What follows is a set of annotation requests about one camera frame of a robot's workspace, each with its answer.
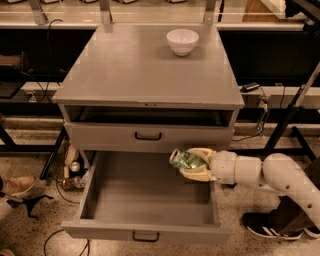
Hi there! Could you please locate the black drawer handle middle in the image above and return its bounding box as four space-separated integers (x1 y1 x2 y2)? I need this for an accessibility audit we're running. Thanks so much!
134 132 162 141

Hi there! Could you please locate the black drawer handle lower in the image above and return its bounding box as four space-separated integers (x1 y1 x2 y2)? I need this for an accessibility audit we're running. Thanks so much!
132 231 160 243

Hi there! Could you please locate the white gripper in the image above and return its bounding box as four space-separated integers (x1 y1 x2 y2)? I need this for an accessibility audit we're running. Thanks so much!
180 148 237 185

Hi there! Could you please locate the black drawer handle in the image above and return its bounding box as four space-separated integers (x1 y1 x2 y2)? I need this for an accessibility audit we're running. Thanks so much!
132 231 160 243
134 132 162 141

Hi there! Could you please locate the black white-striped sneaker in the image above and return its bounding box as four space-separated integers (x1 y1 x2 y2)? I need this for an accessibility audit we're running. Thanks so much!
242 213 302 241

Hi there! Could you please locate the tan leather shoe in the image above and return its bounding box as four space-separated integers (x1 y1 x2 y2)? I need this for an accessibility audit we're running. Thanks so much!
0 176 36 196

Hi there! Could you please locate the open grey lower drawer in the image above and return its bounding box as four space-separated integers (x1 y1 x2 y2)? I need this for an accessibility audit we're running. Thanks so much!
62 152 231 245

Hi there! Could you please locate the dark brown trouser leg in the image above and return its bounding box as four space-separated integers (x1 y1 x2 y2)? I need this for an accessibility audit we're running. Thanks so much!
268 158 320 239

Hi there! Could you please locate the black power adapter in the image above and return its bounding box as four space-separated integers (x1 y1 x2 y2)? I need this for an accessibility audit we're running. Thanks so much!
241 82 259 93

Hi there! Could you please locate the closed grey middle drawer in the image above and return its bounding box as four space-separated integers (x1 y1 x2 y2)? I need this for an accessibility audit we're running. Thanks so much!
64 122 233 153

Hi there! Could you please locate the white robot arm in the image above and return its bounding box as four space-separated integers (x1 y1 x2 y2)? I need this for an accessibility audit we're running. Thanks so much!
178 148 320 227

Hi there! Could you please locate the black floor cable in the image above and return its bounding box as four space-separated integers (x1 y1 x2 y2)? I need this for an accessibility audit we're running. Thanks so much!
43 228 92 256

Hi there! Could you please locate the white ceramic bowl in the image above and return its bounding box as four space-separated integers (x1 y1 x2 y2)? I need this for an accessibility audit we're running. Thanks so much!
166 29 199 56

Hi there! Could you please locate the grey drawer cabinet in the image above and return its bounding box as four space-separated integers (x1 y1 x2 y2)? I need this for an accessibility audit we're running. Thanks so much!
51 23 245 161

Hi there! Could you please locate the silver can under cabinet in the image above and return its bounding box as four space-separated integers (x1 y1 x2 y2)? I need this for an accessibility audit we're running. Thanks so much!
69 161 81 173

